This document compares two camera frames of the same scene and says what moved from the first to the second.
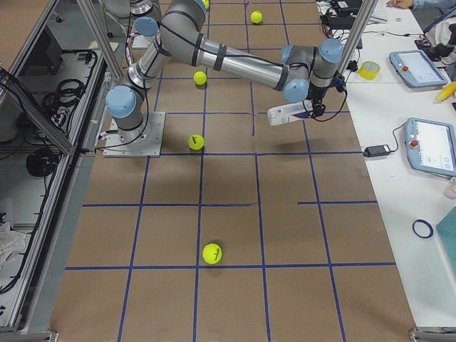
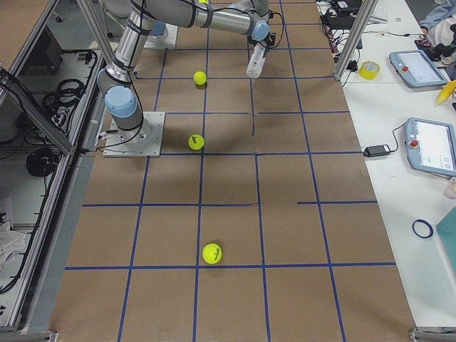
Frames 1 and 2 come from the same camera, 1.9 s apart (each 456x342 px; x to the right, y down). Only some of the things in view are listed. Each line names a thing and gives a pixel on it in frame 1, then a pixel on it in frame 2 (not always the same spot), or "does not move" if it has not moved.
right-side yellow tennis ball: [196, 142] does not move
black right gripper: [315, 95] → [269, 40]
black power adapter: [375, 151] does not move
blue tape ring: [426, 223] does not move
